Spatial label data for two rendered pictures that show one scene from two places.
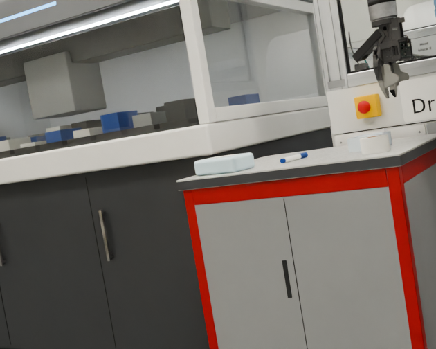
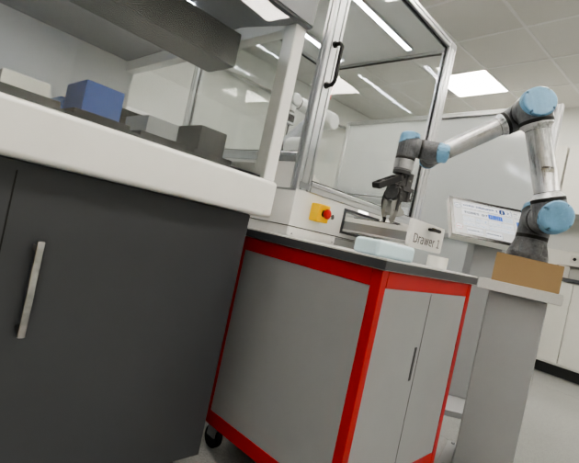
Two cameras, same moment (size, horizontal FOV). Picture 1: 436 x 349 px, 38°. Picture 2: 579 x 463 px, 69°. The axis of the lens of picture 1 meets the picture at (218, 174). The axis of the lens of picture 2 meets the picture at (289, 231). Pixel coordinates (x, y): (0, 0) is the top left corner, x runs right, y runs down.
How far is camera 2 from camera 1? 2.13 m
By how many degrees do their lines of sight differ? 77
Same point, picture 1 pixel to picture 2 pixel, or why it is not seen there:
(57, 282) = not seen: outside the picture
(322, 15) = (314, 127)
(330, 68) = (304, 171)
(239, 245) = (398, 333)
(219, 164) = (403, 252)
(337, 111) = (297, 207)
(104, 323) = not seen: outside the picture
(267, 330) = (388, 414)
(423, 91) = (419, 229)
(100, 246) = not seen: outside the picture
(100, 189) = (46, 202)
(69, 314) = not seen: outside the picture
